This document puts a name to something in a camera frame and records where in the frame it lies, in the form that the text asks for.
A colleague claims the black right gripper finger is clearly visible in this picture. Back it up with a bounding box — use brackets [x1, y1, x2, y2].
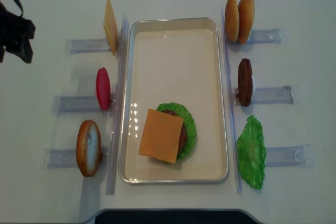
[0, 46, 5, 63]

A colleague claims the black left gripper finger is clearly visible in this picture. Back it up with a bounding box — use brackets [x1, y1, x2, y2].
[5, 39, 33, 63]

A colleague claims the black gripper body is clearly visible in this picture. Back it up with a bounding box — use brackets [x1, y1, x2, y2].
[1, 3, 36, 51]

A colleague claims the orange cheese slice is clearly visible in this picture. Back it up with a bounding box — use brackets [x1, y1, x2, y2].
[103, 0, 118, 56]
[139, 109, 183, 164]

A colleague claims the clear holder for tomato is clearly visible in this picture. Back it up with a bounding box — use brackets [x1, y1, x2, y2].
[51, 95, 102, 114]

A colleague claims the clear holder for cheese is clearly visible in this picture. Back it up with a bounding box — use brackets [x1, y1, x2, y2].
[67, 39, 111, 54]

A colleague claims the red tomato slice upright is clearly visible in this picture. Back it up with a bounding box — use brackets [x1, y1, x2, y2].
[96, 68, 111, 110]

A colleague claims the bread bun slice left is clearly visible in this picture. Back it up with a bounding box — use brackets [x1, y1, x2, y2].
[76, 120, 102, 177]

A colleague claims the clear holder for bread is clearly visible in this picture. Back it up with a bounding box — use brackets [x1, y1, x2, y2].
[43, 147, 110, 169]

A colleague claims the brown meat patty on tray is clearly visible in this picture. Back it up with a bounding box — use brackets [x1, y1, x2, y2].
[163, 110, 187, 154]

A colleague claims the green lettuce leaf on tray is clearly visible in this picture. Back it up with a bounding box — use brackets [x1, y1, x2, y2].
[156, 102, 197, 161]

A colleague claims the brown meat patty upright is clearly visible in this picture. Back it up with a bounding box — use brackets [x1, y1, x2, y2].
[238, 58, 254, 106]

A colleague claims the green lettuce leaf upright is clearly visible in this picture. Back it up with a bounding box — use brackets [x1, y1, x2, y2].
[237, 115, 267, 189]

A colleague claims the clear holder for lettuce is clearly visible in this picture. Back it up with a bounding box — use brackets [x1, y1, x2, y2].
[266, 145, 312, 167]

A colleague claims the silver metal tray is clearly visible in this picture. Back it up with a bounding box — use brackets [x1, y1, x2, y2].
[119, 17, 229, 184]

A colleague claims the dark base at bottom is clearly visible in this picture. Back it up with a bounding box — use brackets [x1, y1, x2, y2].
[94, 210, 256, 224]

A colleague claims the left top bun half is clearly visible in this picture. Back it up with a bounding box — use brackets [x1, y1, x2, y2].
[225, 0, 239, 42]

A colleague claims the bun half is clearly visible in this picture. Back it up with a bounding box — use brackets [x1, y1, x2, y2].
[237, 0, 255, 44]
[225, 0, 239, 42]

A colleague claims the right top bun half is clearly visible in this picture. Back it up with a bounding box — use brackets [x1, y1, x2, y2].
[237, 0, 255, 44]

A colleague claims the clear holder for buns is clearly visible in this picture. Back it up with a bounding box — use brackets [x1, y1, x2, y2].
[246, 28, 286, 44]

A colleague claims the clear holder for patty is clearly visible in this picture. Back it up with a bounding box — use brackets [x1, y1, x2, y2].
[232, 84, 300, 105]

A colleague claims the left long clear rail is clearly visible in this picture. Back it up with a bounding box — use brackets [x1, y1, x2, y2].
[107, 15, 129, 195]

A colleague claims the long clear rail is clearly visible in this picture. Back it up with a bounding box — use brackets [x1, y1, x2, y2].
[221, 8, 242, 194]
[107, 15, 129, 195]

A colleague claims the right long clear rail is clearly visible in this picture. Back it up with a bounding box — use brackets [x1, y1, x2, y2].
[221, 8, 242, 194]

